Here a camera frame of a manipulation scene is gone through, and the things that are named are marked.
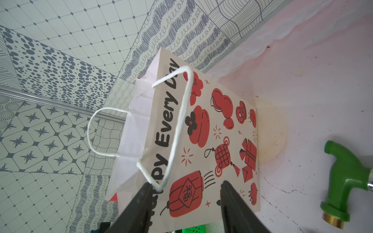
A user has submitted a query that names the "white red paper bag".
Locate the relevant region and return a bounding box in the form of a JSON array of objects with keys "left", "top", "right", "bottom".
[{"left": 86, "top": 47, "right": 261, "bottom": 226}]

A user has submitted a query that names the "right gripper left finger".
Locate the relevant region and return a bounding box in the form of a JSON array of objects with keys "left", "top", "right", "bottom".
[{"left": 106, "top": 183, "right": 153, "bottom": 233}]

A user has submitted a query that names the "green plastic faucet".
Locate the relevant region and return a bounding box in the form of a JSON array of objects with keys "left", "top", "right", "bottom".
[{"left": 320, "top": 140, "right": 373, "bottom": 229}]

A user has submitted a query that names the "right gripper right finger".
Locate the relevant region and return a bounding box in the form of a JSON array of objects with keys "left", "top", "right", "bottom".
[{"left": 220, "top": 181, "right": 270, "bottom": 233}]

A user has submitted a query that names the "green plastic basket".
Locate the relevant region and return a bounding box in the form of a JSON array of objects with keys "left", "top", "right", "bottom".
[{"left": 182, "top": 225, "right": 206, "bottom": 233}]

